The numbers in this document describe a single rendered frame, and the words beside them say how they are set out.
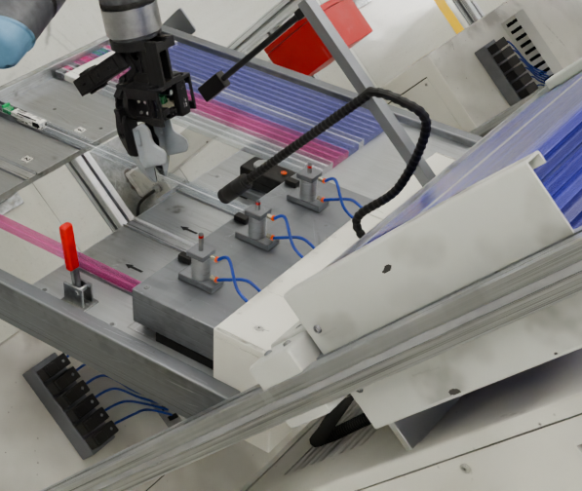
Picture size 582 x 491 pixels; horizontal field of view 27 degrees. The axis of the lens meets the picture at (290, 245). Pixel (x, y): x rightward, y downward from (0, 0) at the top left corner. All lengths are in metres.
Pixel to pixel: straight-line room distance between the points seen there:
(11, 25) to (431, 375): 0.72
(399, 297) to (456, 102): 1.72
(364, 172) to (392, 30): 2.04
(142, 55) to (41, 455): 0.62
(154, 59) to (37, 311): 0.37
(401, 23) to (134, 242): 2.32
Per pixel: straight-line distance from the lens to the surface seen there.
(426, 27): 3.90
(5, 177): 1.75
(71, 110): 1.91
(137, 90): 1.64
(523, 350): 1.06
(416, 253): 1.06
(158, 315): 1.41
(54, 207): 2.79
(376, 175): 1.76
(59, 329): 1.49
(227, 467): 2.04
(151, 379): 1.41
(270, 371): 1.21
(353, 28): 2.40
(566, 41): 3.22
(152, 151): 1.68
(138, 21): 1.61
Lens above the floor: 2.27
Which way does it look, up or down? 46 degrees down
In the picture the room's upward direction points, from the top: 58 degrees clockwise
